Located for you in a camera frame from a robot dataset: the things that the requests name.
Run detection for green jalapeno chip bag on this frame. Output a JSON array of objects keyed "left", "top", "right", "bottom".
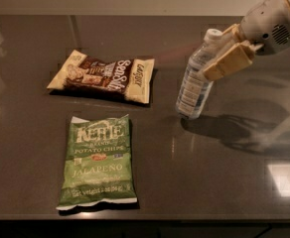
[{"left": 58, "top": 115, "right": 137, "bottom": 210}]

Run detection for clear blue plastic water bottle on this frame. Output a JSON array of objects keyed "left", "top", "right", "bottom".
[{"left": 176, "top": 29, "right": 222, "bottom": 119}]

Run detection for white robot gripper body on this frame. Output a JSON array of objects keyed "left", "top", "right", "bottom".
[{"left": 240, "top": 0, "right": 290, "bottom": 56}]

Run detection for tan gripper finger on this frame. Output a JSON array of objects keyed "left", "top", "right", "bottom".
[
  {"left": 203, "top": 41, "right": 255, "bottom": 81},
  {"left": 217, "top": 24, "right": 242, "bottom": 56}
]

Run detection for brown sea salt snack bag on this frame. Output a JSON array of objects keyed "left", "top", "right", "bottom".
[{"left": 47, "top": 50, "right": 155, "bottom": 104}]

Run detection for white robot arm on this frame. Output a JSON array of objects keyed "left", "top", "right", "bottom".
[{"left": 203, "top": 0, "right": 290, "bottom": 81}]

